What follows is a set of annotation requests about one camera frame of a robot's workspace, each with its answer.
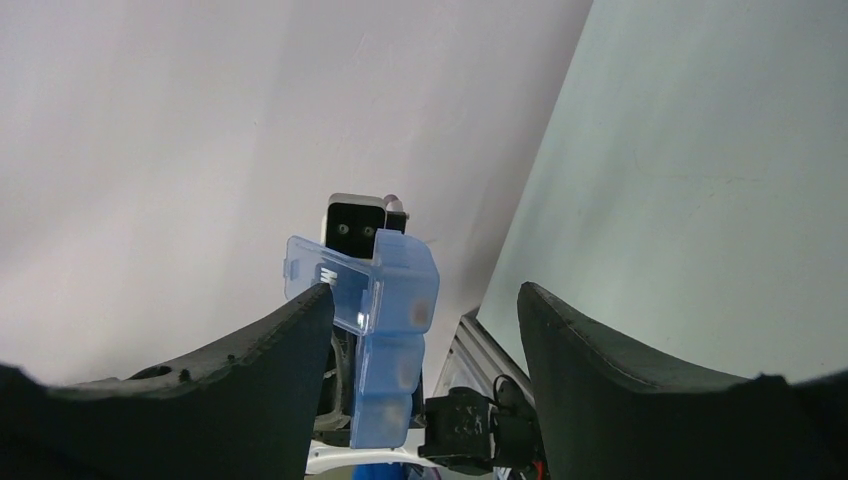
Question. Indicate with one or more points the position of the blue pill organizer box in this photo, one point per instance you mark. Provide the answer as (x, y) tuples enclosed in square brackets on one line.
[(388, 303)]

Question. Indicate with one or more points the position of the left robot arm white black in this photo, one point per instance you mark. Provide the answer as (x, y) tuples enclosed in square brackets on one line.
[(482, 421)]

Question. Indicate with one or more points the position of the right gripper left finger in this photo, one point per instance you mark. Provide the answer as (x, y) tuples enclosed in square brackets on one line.
[(241, 407)]

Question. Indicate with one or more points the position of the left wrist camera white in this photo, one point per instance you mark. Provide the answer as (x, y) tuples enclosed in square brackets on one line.
[(351, 222)]

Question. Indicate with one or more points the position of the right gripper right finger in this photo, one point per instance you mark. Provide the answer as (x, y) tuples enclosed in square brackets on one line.
[(612, 407)]

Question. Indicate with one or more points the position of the left aluminium frame post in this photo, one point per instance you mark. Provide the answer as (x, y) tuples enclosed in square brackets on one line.
[(475, 360)]

